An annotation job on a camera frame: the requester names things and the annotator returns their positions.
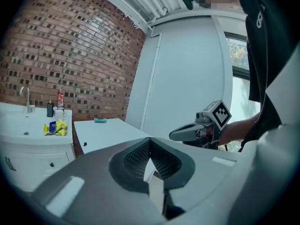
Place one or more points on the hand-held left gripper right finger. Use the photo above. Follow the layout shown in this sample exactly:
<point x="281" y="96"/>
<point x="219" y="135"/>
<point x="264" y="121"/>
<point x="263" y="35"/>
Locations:
<point x="201" y="170"/>

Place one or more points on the white vanity cabinet with sink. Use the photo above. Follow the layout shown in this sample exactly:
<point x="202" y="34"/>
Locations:
<point x="35" y="146"/>

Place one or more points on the white ceiling pipes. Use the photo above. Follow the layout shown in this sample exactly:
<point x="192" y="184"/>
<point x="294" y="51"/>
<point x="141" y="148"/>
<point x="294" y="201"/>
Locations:
<point x="157" y="13"/>

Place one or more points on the red and white tube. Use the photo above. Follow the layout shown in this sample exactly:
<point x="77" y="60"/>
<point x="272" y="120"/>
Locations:
<point x="60" y="99"/>

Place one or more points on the white side cabinet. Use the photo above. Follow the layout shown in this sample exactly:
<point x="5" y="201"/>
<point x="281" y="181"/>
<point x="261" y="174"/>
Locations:
<point x="105" y="132"/>

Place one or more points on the person's black shirt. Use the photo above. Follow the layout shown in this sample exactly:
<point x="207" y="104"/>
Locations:
<point x="267" y="43"/>

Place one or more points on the yellow snack packet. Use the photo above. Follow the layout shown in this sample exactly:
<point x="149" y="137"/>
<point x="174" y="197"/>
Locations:
<point x="62" y="126"/>
<point x="46" y="128"/>

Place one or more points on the person's right forearm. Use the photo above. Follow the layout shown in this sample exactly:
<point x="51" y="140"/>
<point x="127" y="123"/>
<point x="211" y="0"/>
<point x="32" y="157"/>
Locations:
<point x="236" y="130"/>

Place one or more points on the black cabinet knob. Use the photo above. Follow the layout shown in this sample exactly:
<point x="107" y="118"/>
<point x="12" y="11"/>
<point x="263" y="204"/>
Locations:
<point x="51" y="165"/>

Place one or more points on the black framed window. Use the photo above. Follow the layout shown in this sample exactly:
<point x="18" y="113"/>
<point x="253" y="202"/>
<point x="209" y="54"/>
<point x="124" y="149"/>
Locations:
<point x="239" y="55"/>

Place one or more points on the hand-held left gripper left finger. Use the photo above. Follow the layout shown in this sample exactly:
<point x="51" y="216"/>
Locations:
<point x="93" y="184"/>

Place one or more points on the chrome faucet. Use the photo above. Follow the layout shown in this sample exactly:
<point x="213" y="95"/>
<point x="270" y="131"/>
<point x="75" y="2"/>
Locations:
<point x="27" y="99"/>

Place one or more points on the teal cloth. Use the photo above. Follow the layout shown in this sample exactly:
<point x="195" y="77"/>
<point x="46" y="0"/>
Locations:
<point x="100" y="120"/>

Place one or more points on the dark soap dispenser bottle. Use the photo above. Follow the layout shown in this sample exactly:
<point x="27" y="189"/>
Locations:
<point x="49" y="108"/>

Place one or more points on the blue snack packet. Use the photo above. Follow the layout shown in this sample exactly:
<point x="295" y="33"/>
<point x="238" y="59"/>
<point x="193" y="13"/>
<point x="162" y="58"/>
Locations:
<point x="53" y="126"/>

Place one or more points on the white wall conduit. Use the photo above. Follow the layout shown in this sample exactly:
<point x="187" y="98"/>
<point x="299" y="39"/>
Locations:
<point x="152" y="78"/>

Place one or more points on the white cup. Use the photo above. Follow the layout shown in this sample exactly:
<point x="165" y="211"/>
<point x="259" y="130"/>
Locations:
<point x="59" y="114"/>

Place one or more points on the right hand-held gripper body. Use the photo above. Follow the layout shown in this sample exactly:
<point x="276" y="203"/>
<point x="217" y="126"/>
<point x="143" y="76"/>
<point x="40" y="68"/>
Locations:
<point x="219" y="116"/>

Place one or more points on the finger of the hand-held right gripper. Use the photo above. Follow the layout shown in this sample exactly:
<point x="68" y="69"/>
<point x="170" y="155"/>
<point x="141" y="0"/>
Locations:
<point x="184" y="133"/>

